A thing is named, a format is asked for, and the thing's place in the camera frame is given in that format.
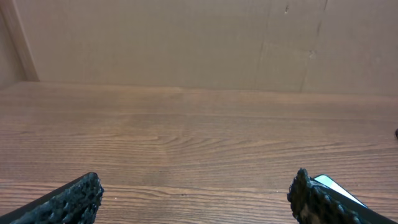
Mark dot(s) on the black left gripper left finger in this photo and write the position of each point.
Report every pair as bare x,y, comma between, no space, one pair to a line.
76,202

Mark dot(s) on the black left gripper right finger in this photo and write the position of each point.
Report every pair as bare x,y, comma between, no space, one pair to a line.
312,202

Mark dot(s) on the blue screen smartphone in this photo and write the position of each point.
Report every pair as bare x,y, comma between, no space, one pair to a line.
330,183

